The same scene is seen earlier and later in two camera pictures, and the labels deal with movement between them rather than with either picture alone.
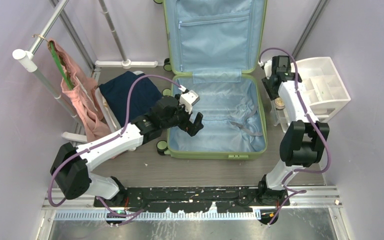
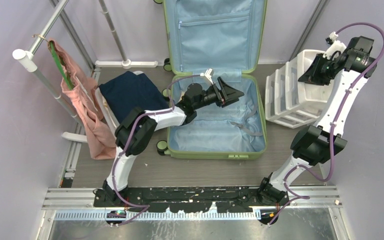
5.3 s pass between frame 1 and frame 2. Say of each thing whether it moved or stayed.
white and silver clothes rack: stayed
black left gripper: moved
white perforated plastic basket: stayed
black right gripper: moved
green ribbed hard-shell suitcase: stayed
